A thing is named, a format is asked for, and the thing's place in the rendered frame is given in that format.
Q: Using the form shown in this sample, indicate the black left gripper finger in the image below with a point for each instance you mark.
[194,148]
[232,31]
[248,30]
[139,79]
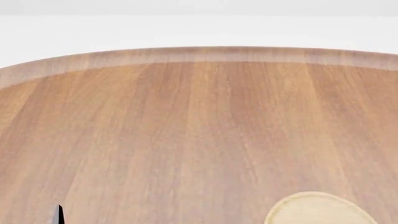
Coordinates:
[61,215]

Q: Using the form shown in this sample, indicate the round light wooden plate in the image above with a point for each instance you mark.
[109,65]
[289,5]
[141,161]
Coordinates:
[320,210]

